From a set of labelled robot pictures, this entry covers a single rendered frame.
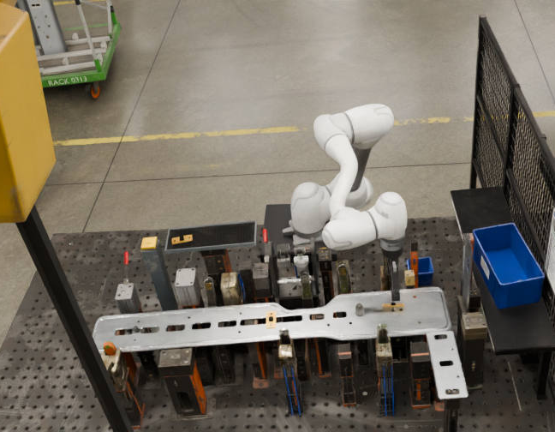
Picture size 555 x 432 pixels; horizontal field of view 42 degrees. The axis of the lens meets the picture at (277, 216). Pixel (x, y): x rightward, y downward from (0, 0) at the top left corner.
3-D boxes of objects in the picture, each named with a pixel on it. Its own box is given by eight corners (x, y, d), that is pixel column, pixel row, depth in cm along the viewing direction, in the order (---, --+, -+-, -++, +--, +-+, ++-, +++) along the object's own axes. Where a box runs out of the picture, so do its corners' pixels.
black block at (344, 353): (340, 411, 280) (335, 363, 262) (338, 388, 289) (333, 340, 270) (361, 411, 280) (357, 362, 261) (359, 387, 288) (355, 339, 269)
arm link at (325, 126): (322, 135, 277) (355, 125, 279) (305, 111, 290) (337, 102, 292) (324, 162, 285) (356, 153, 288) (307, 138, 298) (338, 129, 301)
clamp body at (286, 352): (283, 417, 281) (272, 361, 259) (283, 392, 291) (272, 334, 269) (307, 417, 281) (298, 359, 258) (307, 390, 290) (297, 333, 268)
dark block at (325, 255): (327, 331, 311) (318, 261, 285) (326, 319, 317) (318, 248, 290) (338, 330, 311) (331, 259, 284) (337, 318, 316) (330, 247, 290)
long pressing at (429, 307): (86, 360, 278) (85, 357, 277) (98, 316, 295) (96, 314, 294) (453, 333, 266) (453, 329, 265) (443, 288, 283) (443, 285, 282)
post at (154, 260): (164, 324, 327) (140, 252, 298) (165, 311, 332) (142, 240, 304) (180, 322, 326) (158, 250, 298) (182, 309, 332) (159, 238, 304)
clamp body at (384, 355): (375, 418, 276) (372, 360, 254) (372, 393, 285) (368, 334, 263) (399, 417, 275) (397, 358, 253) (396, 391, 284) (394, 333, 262)
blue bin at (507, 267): (498, 309, 266) (500, 285, 258) (470, 254, 290) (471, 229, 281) (541, 302, 266) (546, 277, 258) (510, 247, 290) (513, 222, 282)
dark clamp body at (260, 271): (260, 345, 310) (247, 283, 286) (261, 322, 320) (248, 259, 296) (285, 344, 309) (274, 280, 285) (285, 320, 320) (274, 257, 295)
